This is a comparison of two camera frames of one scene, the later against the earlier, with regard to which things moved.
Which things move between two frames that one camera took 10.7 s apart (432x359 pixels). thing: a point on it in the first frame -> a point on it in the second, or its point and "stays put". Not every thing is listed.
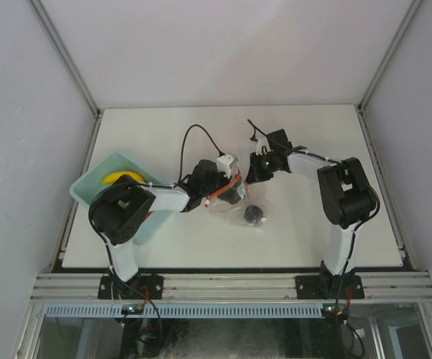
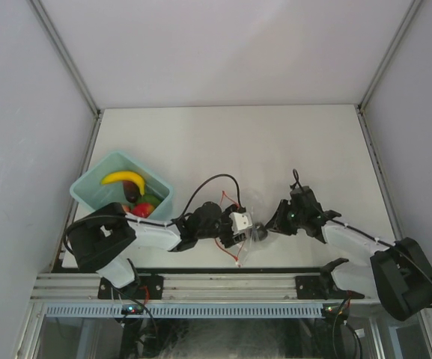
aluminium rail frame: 378,286 stays put
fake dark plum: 253,214 -> 260,232
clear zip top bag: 239,203 -> 257,234
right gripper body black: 263,166 -> 291,221
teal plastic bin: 83,187 stays put
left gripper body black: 219,181 -> 226,235
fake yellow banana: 113,177 stays put
